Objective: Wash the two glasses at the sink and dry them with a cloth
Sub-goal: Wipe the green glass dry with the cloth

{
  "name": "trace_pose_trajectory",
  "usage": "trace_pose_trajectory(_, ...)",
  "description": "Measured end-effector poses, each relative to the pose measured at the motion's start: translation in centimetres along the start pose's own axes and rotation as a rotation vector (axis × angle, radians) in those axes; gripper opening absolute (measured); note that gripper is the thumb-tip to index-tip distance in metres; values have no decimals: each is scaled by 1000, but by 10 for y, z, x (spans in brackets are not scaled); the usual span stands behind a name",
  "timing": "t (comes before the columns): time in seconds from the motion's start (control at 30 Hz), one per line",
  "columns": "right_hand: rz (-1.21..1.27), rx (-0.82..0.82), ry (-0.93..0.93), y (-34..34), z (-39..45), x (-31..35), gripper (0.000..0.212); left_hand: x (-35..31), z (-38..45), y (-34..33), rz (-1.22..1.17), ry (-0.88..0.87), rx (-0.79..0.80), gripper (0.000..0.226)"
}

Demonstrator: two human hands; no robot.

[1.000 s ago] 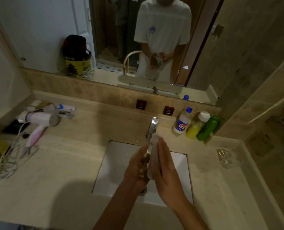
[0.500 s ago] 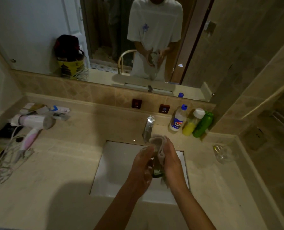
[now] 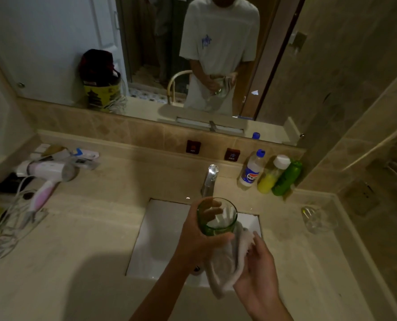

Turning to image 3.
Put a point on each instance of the person's left hand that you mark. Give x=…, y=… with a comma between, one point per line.
x=193, y=242

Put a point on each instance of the person's right hand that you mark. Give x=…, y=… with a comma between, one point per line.
x=260, y=280

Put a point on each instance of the person's left thumb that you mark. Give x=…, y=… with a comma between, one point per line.
x=224, y=240

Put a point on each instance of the person's right fingers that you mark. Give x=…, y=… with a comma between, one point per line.
x=259, y=245

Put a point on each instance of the green drinking glass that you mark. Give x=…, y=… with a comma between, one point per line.
x=218, y=227

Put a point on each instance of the grey cloth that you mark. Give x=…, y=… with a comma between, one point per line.
x=227, y=267

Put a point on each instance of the person's right forearm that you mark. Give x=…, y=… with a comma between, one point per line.
x=272, y=312

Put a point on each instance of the person's left forearm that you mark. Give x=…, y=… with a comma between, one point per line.
x=161, y=294

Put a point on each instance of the sink drain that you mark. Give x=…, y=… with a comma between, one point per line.
x=197, y=269

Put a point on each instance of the chrome faucet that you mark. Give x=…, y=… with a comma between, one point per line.
x=209, y=182

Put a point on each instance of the clear glass dish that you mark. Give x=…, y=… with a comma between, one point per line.
x=319, y=220

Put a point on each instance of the white sink basin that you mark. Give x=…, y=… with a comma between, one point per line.
x=158, y=240

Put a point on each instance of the yellow bottle with white cap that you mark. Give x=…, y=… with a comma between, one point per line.
x=272, y=177

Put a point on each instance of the green plastic bottle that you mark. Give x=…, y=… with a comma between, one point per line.
x=287, y=180

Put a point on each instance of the clear bottle with blue cap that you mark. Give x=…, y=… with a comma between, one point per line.
x=251, y=172

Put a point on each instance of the dark cold water button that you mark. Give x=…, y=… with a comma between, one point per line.
x=232, y=154

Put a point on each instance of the white and blue tube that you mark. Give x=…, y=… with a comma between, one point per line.
x=84, y=153

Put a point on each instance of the white and pink hair dryer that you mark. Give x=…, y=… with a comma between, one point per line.
x=49, y=173

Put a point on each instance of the small white packets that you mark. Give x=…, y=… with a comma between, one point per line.
x=41, y=151

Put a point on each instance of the black flat pouch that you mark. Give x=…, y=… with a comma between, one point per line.
x=11, y=183

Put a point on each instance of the wall mirror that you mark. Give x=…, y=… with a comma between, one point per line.
x=144, y=46

